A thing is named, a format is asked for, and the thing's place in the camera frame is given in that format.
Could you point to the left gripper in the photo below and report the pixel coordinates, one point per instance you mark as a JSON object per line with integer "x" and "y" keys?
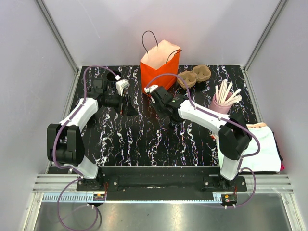
{"x": 126, "y": 108}

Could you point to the stack of black cups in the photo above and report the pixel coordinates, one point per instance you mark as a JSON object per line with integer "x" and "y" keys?
{"x": 112, "y": 78}

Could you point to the orange paper bag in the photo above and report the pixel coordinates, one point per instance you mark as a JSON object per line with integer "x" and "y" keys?
{"x": 159, "y": 64}

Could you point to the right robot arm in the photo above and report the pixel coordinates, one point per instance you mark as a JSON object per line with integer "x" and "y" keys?
{"x": 178, "y": 108}

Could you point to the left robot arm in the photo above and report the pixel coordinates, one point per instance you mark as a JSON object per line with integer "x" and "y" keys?
{"x": 65, "y": 145}

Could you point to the stack of pulp carriers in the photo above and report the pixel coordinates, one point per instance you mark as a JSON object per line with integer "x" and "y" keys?
{"x": 199, "y": 73}

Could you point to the pink straw holder cup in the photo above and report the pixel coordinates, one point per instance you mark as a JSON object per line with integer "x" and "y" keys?
{"x": 215, "y": 106}

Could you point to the white folded cloth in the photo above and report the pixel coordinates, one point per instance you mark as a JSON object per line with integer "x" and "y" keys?
{"x": 262, "y": 149}

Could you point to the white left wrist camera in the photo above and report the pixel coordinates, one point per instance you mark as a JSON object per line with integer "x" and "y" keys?
{"x": 121, "y": 84}

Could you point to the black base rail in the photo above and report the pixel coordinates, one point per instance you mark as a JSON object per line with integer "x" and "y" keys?
{"x": 162, "y": 184}

